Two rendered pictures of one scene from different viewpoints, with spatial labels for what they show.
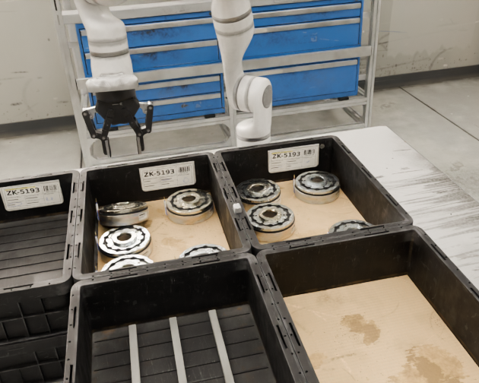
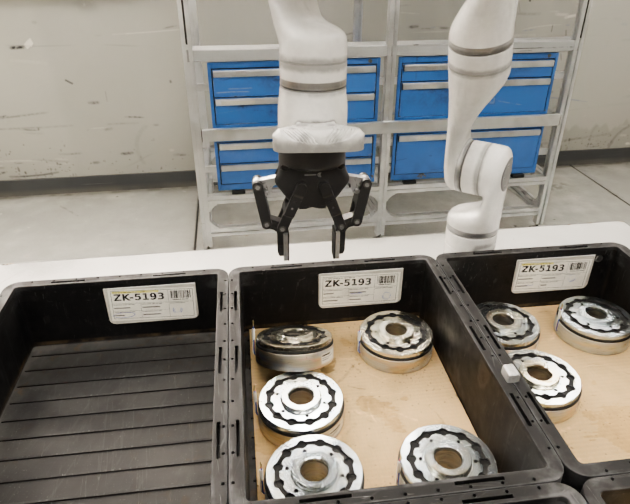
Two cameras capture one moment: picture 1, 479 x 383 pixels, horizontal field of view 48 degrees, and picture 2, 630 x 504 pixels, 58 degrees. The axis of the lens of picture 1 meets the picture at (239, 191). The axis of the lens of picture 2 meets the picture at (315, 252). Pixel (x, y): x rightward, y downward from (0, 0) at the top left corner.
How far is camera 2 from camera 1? 45 cm
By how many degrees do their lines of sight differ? 3
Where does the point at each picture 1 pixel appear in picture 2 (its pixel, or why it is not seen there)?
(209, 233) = (433, 395)
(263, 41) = (430, 99)
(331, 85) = not seen: hidden behind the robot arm
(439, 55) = (622, 131)
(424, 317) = not seen: outside the picture
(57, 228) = (186, 358)
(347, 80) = (525, 154)
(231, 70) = (461, 131)
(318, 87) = not seen: hidden behind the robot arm
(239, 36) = (490, 78)
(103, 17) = (311, 21)
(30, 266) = (143, 430)
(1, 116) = (108, 166)
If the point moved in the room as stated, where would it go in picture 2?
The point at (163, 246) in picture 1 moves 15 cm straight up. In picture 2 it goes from (361, 413) to (367, 314)
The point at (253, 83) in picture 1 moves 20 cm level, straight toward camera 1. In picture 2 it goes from (490, 153) to (516, 205)
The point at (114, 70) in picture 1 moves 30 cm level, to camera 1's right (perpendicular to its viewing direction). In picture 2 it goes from (321, 116) to (625, 121)
